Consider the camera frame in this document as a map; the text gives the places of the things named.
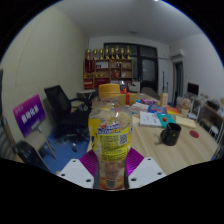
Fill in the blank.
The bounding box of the pink package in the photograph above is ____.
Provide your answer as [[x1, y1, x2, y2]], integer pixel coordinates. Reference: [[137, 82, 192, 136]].
[[139, 98, 158, 106]]

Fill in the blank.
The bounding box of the teal book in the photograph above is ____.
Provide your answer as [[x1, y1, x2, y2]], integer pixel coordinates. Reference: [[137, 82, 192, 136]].
[[157, 113, 177, 129]]

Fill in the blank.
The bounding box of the orange carton box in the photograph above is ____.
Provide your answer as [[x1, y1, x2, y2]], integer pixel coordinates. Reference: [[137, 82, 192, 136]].
[[159, 92, 169, 108]]

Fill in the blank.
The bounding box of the purple sign board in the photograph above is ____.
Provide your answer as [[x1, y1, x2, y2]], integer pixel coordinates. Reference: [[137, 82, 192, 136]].
[[12, 94, 47, 138]]

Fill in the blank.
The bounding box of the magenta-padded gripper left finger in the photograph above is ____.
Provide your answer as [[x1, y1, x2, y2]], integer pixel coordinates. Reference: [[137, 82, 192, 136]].
[[56, 148, 100, 190]]

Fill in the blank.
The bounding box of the black mug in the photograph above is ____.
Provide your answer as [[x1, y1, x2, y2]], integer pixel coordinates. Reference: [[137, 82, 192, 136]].
[[159, 122, 182, 147]]

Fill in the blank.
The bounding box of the white wall air conditioner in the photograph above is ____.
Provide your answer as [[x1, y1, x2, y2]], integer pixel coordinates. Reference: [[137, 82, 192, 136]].
[[170, 49, 186, 63]]

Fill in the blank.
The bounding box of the wooden shelf unit with trophies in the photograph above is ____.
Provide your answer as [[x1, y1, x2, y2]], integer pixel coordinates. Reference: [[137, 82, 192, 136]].
[[83, 45, 134, 90]]

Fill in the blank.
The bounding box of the black office chair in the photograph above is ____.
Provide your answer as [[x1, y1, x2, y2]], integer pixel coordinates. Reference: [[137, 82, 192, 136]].
[[43, 84, 93, 139]]

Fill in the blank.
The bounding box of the white booklet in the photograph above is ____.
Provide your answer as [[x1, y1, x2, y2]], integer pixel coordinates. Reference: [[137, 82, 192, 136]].
[[138, 110, 162, 128]]

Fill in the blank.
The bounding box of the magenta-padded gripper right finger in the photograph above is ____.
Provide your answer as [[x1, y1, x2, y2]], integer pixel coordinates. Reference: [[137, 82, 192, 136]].
[[125, 147, 167, 190]]

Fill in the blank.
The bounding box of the wooden side desk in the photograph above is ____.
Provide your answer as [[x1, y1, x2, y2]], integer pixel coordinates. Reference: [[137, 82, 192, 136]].
[[199, 99, 224, 143]]

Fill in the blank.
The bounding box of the blue colourful book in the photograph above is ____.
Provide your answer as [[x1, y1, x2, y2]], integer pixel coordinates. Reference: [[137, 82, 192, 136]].
[[147, 104, 168, 115]]

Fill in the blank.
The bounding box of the clear yellow-labelled drink bottle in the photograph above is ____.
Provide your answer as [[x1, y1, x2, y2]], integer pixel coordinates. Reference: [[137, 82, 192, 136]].
[[87, 83, 134, 191]]

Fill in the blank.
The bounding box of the black computer monitor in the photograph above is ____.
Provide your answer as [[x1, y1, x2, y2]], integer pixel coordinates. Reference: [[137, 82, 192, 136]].
[[186, 82, 201, 98]]

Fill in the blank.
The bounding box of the pink flower bouquet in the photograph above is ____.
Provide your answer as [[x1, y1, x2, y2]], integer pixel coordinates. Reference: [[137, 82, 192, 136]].
[[179, 97, 193, 118]]

